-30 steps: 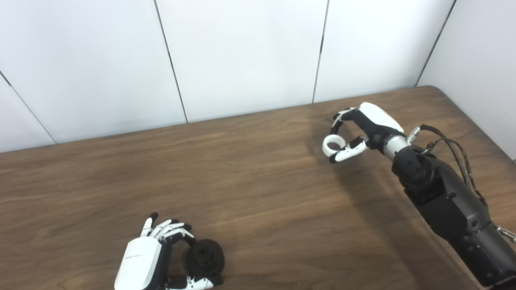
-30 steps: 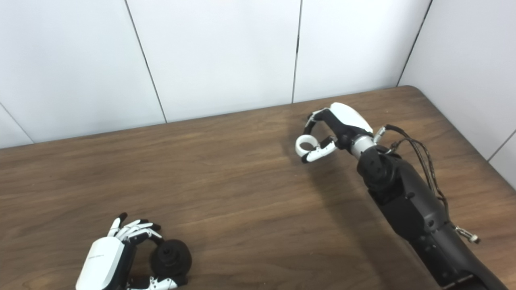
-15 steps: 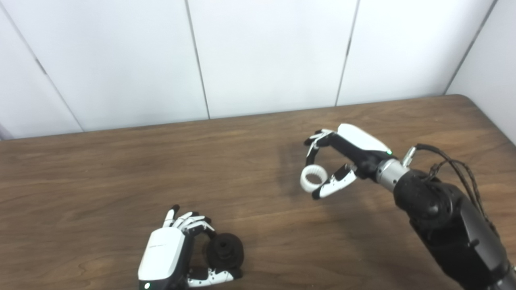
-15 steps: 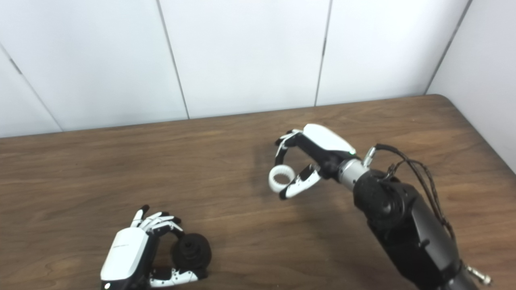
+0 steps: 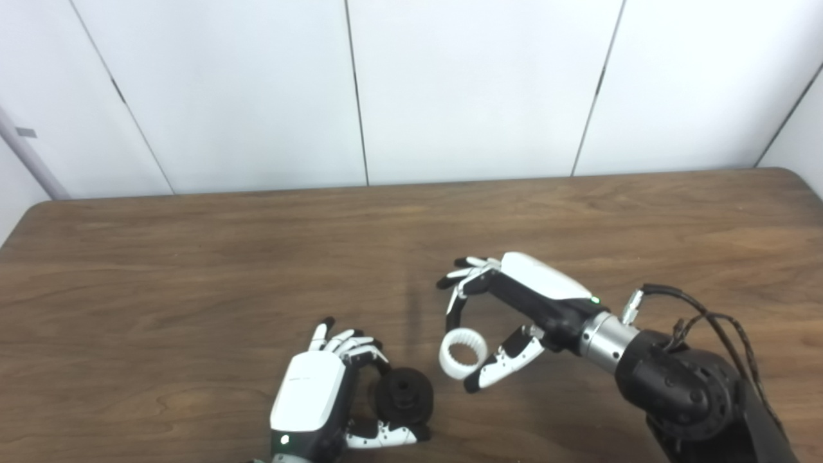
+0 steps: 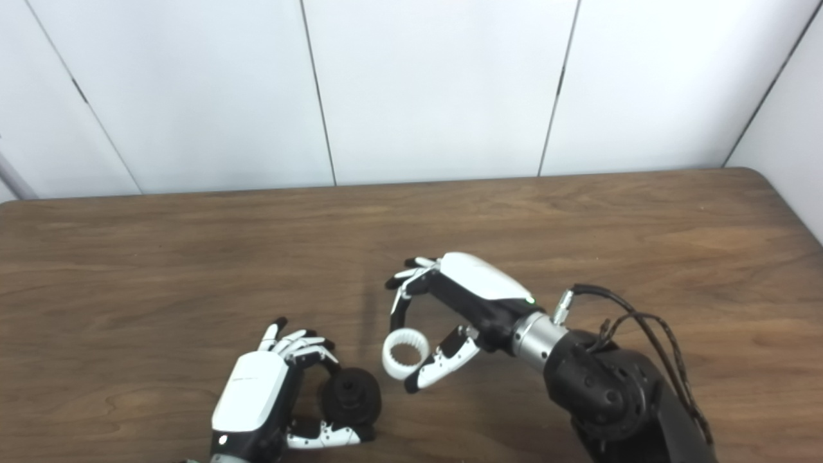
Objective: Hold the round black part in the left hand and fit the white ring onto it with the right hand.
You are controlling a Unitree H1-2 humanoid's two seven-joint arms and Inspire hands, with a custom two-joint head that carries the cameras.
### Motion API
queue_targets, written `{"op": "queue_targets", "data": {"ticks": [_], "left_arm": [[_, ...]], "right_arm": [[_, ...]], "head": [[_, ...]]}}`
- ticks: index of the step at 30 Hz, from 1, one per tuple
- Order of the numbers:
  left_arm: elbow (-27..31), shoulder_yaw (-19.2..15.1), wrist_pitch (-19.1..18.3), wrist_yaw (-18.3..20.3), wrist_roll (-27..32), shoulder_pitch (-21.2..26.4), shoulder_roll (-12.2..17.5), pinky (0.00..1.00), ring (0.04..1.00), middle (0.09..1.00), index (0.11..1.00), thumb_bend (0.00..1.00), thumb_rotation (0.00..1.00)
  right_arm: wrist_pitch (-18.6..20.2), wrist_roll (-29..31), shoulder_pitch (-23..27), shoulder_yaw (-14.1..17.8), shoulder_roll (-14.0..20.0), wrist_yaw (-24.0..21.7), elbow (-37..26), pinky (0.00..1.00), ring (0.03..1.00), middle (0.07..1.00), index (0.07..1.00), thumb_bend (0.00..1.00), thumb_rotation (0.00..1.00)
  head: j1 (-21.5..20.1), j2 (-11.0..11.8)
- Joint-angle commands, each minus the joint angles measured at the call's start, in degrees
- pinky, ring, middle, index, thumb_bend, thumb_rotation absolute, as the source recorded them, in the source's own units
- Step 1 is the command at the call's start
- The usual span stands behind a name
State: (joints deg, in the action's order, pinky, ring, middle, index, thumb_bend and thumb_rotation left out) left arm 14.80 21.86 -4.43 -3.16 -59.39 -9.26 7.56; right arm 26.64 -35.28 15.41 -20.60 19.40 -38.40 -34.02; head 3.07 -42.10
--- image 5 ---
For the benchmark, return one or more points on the round black part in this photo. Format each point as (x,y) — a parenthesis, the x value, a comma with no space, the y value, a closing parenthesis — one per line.
(405,395)

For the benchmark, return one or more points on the small gray pole tag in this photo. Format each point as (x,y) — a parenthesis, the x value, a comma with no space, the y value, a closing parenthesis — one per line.
(26,132)

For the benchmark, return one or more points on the gray wall corner pole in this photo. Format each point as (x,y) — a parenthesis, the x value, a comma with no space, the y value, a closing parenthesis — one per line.
(32,161)

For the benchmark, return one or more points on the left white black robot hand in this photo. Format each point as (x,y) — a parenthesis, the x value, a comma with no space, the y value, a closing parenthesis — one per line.
(308,392)

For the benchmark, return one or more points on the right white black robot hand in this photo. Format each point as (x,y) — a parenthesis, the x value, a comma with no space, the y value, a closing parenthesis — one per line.
(546,296)

